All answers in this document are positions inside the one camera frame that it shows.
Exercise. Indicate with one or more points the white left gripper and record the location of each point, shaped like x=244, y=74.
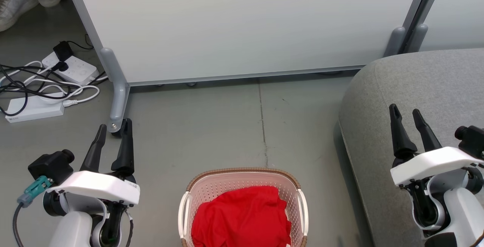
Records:
x=98, y=186

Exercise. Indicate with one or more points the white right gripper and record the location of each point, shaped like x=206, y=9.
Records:
x=435, y=162

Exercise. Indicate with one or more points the red and white shirt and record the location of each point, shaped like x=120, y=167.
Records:
x=242, y=220

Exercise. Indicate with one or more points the grey fabric sofa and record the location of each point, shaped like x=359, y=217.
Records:
x=416, y=88

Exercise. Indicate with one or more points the long white power strip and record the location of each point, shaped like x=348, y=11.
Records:
x=34, y=109

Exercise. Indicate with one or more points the short white power strip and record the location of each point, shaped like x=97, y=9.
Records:
x=77, y=69

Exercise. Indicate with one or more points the beige perforated laundry basket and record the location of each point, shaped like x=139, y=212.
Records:
x=211, y=186

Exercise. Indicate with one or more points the black power adapter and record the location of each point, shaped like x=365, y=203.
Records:
x=62, y=50

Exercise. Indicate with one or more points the narrow white partition panel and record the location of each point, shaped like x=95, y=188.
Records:
x=453, y=8

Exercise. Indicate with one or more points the wide white partition panel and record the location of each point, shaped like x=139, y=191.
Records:
x=245, y=24

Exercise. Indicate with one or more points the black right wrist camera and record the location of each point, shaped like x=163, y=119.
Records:
x=472, y=141

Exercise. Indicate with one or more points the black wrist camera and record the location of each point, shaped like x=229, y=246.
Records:
x=51, y=165
x=472, y=141

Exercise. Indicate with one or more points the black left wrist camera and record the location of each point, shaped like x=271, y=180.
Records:
x=51, y=165

